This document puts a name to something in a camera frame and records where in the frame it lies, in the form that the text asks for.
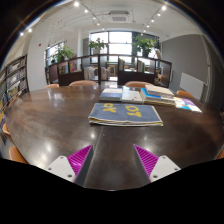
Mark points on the potted plant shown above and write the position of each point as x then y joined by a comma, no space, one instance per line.
62,54
97,45
143,45

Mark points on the orange chair far left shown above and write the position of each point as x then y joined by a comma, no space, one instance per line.
52,86

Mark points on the stack of books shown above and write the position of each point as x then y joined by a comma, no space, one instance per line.
157,95

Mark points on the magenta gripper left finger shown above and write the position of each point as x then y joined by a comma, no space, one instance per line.
73,168

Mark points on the potted plant left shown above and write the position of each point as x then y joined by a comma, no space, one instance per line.
62,54

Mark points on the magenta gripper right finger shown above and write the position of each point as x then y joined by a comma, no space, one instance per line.
153,167

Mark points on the potted plant centre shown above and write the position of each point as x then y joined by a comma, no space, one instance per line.
97,45

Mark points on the orange chair back right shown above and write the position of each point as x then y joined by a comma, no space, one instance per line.
136,84

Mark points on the grey folded towel yellow letters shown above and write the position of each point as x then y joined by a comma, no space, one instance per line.
114,114

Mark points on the orange chair near left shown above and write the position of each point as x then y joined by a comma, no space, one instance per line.
15,155

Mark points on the ceiling air conditioner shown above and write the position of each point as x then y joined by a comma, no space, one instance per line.
119,16

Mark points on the orange chair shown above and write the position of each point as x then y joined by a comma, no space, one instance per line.
83,83
136,84
52,86
184,93
15,155

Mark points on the orange chair far right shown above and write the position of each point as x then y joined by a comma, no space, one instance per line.
184,93

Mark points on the dark blue book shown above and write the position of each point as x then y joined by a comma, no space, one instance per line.
113,94

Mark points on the potted plant right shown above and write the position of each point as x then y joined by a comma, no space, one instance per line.
143,45

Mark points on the left wall bookshelf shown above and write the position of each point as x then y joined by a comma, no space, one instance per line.
13,81

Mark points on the white book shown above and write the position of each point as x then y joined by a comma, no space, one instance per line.
131,96

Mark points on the dark curved bookshelf divider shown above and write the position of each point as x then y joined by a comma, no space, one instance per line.
119,68

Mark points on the orange chair back centre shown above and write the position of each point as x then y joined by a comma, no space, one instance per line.
83,83

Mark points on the colourful magazine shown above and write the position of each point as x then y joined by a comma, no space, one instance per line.
186,104

